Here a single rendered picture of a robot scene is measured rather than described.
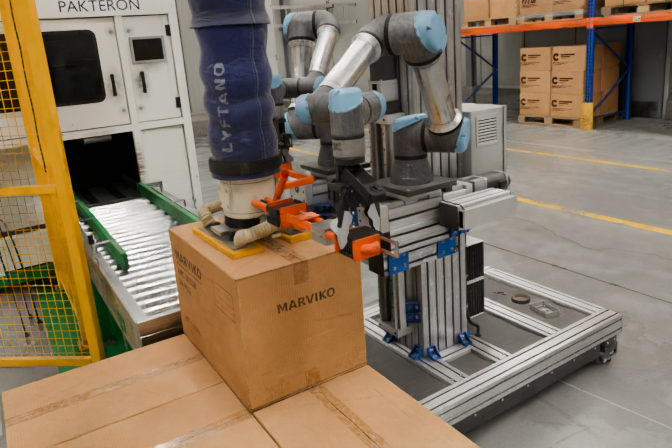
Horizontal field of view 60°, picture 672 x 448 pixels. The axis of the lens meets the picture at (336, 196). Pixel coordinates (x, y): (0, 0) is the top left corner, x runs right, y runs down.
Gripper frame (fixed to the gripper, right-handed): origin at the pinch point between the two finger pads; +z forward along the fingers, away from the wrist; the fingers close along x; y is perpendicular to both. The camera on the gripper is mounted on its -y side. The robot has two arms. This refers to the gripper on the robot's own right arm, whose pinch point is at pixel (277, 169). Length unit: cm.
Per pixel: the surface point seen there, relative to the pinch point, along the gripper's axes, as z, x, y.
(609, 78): 32, 757, -338
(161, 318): 48, -50, -6
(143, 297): 54, -47, -46
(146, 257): 52, -32, -93
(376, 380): 54, -9, 70
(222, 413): 54, -52, 55
